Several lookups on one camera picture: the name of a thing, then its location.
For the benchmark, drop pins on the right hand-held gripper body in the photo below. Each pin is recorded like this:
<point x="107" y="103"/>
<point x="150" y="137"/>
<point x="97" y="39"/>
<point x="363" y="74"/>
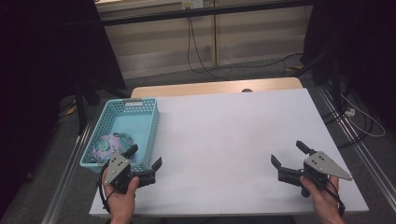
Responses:
<point x="320" y="165"/>

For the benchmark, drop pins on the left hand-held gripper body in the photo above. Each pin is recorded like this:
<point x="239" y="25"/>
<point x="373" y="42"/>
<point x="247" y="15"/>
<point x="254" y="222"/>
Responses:
<point x="117" y="168"/>

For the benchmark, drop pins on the person's left hand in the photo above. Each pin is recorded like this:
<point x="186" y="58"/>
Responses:
<point x="122" y="205"/>

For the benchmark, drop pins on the person's right hand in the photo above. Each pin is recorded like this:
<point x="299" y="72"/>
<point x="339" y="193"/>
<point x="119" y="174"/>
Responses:
<point x="325" y="205"/>

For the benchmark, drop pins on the purple green patterned cloth ball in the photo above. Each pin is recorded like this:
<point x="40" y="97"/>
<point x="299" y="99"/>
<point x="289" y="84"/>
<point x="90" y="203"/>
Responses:
<point x="109" y="146"/>

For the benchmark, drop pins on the teal plastic basket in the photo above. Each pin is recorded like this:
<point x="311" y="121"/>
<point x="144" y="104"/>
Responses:
<point x="137" y="123"/>

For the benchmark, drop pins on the white table mat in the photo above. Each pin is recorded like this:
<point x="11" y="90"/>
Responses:
<point x="230" y="140"/>

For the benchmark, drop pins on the white power plug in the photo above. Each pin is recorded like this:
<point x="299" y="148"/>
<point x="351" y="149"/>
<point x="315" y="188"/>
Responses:
<point x="350" y="112"/>

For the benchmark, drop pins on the black stand legs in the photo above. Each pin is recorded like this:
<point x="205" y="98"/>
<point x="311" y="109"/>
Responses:
<point x="81" y="105"/>
<point x="334" y="81"/>

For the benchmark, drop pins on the black curtain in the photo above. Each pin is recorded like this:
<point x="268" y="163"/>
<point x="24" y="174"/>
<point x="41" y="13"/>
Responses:
<point x="40" y="77"/>
<point x="358" y="46"/>

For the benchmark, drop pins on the aluminium floor rail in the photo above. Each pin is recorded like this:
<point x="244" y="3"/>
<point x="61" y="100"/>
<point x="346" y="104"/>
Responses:
<point x="67" y="174"/>
<point x="358" y="146"/>

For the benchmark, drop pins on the white wall socket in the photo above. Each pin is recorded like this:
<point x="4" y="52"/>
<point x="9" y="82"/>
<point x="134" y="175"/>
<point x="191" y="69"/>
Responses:
<point x="193" y="4"/>

